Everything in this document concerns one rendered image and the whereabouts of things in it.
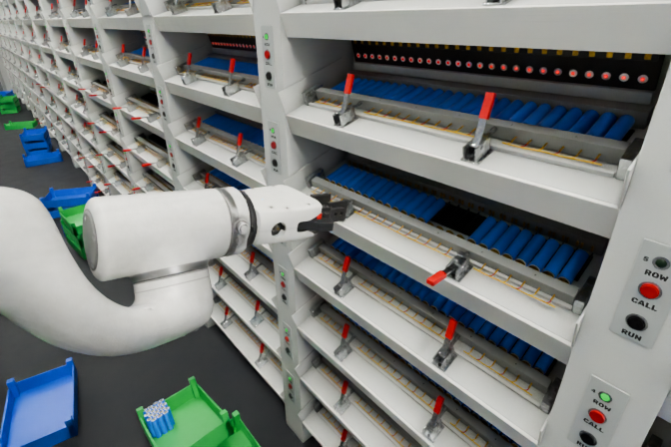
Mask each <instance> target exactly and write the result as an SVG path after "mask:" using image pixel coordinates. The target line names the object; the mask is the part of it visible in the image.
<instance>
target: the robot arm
mask: <svg viewBox="0 0 671 447"><path fill-rule="evenodd" d="M331 196H332V195H331V194H330V193H322V194H312V195H310V196H309V195H305V194H303V193H301V192H299V191H297V190H295V189H293V188H290V187H288V186H284V185H277V186H269V187H261V188H253V189H247V190H242V191H240V190H237V189H235V188H217V189H202V190H188V191H175V192H161V193H147V194H133V195H119V196H106V197H93V198H90V199H89V200H88V201H87V203H86V205H85V208H84V213H83V241H84V248H85V253H86V257H87V261H88V264H89V266H90V269H91V271H92V273H93V274H94V276H95V277H96V278H97V279H99V280H101V281H107V280H112V279H117V278H122V277H130V278H131V279H132V281H133V286H134V293H135V300H134V303H133V304H132V305H131V306H130V307H126V306H123V305H120V304H118V303H116V302H114V301H112V300H110V299H109V298H107V297H106V296H104V295H103V294H102V293H101V292H99V291H98V290H97V289H96V288H95V287H94V286H93V285H92V284H91V283H90V282H89V280H88V279H87V278H86V276H85V275H84V274H83V272H82V271H81V269H80V268H79V266H78V265H77V263H76V261H75V260H74V258H73V256H72V255H71V253H70V251H69V249H68V248H67V246H66V245H65V243H64V241H63V239H62V237H61V235H60V233H59V231H58V229H57V227H56V225H55V223H54V221H53V219H52V217H51V215H50V214H49V212H48V211H47V209H46V208H45V207H44V205H43V204H42V203H41V202H40V201H39V200H38V199H37V198H35V197H34V196H32V195H30V194H28V193H26V192H24V191H21V190H17V189H12V188H6V187H0V314H1V315H3V316H5V317H6V318H8V319H9V320H11V321H12V322H14V323H15V324H16V325H18V326H19V327H21V328H23V329H24V330H26V331H27V332H29V333H31V334H32V335H34V336H36V337H37V338H39V339H41V340H43V341H45V342H47V343H49V344H52V345H54V346H57V347H60V348H63V349H66V350H69V351H72V352H77V353H82V354H87V355H95V356H121V355H128V354H133V353H138V352H141V351H145V350H148V349H151V348H154V347H157V346H159V345H162V344H164V343H167V342H170V341H172V340H174V339H177V338H179V337H184V336H186V335H187V334H189V333H191V332H193V331H196V330H198V329H199V328H200V327H202V326H203V325H204V324H205V323H207V322H208V321H209V319H210V317H211V315H212V313H213V307H214V301H213V291H212V285H211V279H210V274H209V269H208V268H207V267H208V262H209V260H210V259H213V258H218V257H223V256H232V255H233V254H238V253H241V252H243V251H244V250H245V249H246V248H248V247H250V246H251V245H252V244H266V243H278V242H286V241H293V240H299V239H304V238H308V237H312V236H315V235H316V234H318V230H326V231H332V230H333V228H334V222H340V221H344V219H345V214H346V208H347V201H336V202H331ZM320 213H322V219H321V220H317V217H318V215H319V214H320ZM139 282H140V283H139ZM134 283H136V284H134Z"/></svg>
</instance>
